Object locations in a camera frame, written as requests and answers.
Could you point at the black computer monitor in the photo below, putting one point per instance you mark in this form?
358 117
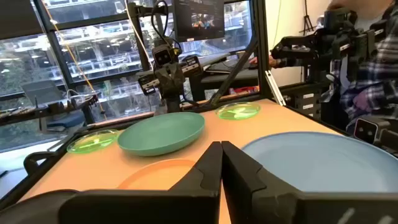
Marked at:
199 20

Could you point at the dark office desk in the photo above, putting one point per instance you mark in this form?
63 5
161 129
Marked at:
230 76

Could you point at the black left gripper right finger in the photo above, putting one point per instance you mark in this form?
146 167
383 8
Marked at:
264 202

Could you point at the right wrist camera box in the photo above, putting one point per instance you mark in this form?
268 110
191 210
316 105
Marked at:
163 56

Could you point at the black diagonal frame brace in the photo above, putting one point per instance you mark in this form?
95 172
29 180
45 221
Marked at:
231 77

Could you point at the person's hand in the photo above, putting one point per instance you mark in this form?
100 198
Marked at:
271 61

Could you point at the black monitor mount post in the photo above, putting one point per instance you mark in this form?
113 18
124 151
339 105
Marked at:
138 34

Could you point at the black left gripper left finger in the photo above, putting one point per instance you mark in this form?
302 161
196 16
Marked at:
186 202

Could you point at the small clear green plate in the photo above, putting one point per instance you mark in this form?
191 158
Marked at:
237 110
93 141

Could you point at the black vertical frame post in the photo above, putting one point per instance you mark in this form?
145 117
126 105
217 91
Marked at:
262 46

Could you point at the silver metal bracket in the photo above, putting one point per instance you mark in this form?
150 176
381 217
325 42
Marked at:
275 88

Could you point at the black labelled control box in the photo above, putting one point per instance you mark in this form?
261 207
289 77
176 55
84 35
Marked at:
308 101

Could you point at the black tripod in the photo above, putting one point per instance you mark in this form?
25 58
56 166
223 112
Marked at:
307 17

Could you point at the person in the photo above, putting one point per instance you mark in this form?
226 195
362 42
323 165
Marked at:
373 77

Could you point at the dark green bowl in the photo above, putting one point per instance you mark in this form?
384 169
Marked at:
161 133

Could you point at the cluttered black desk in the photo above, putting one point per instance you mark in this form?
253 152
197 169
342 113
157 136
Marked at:
37 110

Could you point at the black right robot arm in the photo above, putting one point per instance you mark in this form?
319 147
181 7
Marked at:
173 104

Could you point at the large blue plastic plate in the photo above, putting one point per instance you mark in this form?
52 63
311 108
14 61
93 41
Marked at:
326 161

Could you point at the orange plastic plate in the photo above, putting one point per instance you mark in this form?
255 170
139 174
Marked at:
155 177

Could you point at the black camera box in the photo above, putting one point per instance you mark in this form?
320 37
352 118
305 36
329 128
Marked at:
368 130

